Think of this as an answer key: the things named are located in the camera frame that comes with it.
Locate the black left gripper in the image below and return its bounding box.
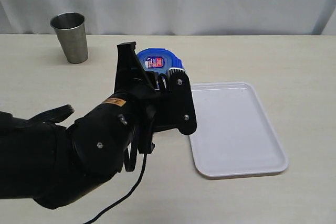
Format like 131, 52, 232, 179
125, 73, 197, 155

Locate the blue plastic container lid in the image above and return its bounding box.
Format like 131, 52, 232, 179
136, 48, 186, 78

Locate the stainless steel cup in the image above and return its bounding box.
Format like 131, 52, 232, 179
50, 12, 88, 64

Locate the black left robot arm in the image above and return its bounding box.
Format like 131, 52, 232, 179
1, 72, 194, 209

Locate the white rectangular plastic tray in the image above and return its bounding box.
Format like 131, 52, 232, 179
190, 82, 289, 179

